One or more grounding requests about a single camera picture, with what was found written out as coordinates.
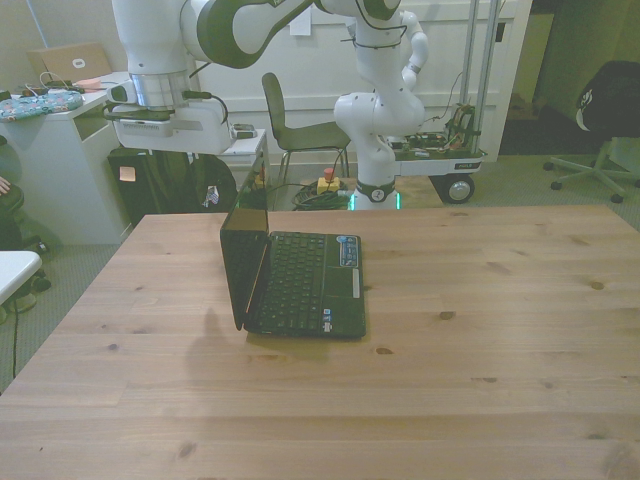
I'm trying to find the patterned teal cushion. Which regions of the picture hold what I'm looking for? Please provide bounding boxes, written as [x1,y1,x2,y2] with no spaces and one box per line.
[0,89,84,125]

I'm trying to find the aluminium frame post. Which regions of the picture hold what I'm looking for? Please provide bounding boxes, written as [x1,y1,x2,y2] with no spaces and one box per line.
[460,0,479,109]
[472,0,502,151]

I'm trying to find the dark wooden chair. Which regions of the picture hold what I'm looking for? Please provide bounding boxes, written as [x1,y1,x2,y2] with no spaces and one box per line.
[261,72,352,186]

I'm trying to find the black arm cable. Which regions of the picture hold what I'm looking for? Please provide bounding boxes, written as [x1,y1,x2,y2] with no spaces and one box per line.
[182,22,407,127]

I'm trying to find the white rounded table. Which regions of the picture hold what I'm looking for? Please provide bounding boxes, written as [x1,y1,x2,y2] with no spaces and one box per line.
[0,249,44,306]

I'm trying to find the light sneaker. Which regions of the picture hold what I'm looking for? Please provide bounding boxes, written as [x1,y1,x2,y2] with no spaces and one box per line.
[0,293,39,329]

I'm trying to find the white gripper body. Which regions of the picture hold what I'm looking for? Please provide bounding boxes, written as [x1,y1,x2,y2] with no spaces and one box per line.
[113,106,232,155]

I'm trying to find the black laptop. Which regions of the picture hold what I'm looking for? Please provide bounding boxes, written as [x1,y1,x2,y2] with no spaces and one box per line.
[219,187,368,340]

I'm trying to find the grey swivel office chair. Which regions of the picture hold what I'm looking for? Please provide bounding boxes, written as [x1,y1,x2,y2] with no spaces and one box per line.
[543,134,640,205]

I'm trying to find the black garment with white print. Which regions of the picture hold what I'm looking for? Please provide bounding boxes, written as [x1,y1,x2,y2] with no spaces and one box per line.
[573,59,640,147]

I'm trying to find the cardboard box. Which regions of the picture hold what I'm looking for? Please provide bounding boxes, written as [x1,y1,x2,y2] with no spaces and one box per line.
[26,42,112,87]

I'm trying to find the white paper sheet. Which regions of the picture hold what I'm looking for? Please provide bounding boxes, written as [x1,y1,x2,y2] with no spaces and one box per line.
[289,8,314,37]

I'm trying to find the black computer tower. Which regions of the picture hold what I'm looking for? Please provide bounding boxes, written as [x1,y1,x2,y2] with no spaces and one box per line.
[107,146,169,227]

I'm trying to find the white desk cable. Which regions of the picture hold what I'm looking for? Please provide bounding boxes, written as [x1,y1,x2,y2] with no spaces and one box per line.
[23,71,72,97]

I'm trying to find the brown box in doorway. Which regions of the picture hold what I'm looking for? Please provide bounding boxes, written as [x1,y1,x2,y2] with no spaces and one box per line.
[508,93,539,121]

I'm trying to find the white wheeled robot cart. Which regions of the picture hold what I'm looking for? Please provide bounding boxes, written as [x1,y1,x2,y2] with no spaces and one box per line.
[384,99,489,207]

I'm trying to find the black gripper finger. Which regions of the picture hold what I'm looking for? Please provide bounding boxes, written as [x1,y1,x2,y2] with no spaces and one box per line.
[143,148,157,197]
[188,151,202,199]

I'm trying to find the black backpack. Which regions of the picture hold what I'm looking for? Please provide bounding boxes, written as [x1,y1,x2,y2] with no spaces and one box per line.
[188,152,239,214]

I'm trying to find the coiled dark cables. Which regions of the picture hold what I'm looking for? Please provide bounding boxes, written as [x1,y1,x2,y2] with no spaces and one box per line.
[288,180,354,212]

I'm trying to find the white side table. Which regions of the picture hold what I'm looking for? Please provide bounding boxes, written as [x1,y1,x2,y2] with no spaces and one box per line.
[219,128,271,187]

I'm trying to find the bystander dark trousers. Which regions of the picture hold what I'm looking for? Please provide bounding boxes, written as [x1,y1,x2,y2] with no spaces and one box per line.
[0,134,27,251]

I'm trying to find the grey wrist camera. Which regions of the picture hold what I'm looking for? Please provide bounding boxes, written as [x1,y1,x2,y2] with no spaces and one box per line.
[103,105,175,137]

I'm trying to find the yellow emergency stop button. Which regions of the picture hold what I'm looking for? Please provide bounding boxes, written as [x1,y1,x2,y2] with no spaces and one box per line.
[316,168,342,196]

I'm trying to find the white desk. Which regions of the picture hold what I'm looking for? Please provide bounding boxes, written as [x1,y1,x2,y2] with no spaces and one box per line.
[0,69,166,246]

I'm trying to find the thin black floor cable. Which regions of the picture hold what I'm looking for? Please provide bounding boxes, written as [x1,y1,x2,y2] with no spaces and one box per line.
[10,299,20,381]

